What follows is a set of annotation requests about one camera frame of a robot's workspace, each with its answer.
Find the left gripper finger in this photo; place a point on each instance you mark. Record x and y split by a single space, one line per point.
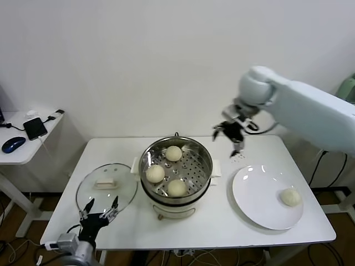
90 207
115 206

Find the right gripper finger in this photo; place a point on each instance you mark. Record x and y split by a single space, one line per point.
217 130
238 147

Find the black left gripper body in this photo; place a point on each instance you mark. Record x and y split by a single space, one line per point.
93 224

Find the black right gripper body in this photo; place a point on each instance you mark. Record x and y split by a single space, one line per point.
234 131

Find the round glass lid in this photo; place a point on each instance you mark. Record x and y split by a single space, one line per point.
104 184

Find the white steamed baozi bun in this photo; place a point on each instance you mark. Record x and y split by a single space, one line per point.
177 188
173 153
290 197
155 174

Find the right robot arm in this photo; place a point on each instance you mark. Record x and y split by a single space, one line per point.
305 105

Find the steel perforated steamer basket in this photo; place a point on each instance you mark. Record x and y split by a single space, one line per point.
194 171

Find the white round plate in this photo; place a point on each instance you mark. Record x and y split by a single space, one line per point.
249 188

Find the white power strip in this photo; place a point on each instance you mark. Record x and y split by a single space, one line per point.
183 252

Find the white side desk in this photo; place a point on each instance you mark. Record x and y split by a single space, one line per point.
14 159

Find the black smartphone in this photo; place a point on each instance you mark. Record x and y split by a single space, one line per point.
34 128

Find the blue computer mouse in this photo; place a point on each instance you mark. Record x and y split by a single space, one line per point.
13 144

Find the black usb dongle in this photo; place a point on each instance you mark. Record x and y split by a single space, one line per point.
59 112

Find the pale green appliance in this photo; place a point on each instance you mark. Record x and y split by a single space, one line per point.
349 88

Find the dark monitor edge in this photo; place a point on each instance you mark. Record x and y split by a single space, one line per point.
1 110

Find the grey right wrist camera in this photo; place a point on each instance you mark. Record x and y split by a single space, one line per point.
230 111

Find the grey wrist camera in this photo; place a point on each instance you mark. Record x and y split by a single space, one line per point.
66 240
230 111

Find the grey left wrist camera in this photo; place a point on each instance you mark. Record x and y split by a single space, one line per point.
66 240

